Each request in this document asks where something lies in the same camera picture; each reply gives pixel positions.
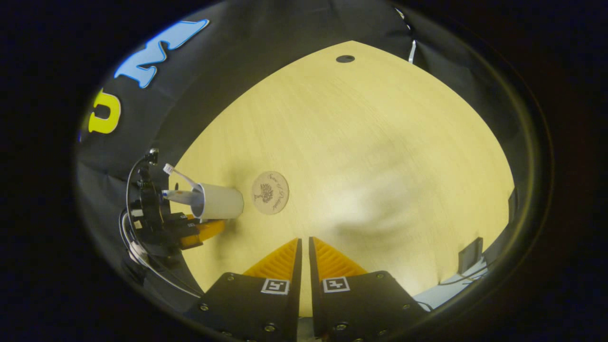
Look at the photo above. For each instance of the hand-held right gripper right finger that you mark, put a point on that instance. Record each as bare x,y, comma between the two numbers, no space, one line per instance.
314,294

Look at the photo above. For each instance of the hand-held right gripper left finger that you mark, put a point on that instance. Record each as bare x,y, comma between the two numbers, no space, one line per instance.
296,285

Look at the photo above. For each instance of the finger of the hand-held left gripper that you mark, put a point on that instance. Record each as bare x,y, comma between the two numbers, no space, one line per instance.
211,228
178,217

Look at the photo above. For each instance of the white toothpaste tube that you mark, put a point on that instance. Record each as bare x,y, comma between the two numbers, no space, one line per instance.
178,196

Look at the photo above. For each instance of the white toothbrush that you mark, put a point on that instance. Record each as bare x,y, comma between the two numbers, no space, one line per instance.
168,168

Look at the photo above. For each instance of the round wooden coaster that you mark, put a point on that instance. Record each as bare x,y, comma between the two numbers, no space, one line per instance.
270,192

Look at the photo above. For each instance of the light wooden desktop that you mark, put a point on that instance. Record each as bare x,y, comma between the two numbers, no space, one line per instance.
380,166

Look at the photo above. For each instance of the black rectangular device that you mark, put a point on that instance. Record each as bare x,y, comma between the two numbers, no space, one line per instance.
470,255

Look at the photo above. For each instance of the black desk grommet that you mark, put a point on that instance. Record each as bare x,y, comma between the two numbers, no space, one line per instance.
345,59

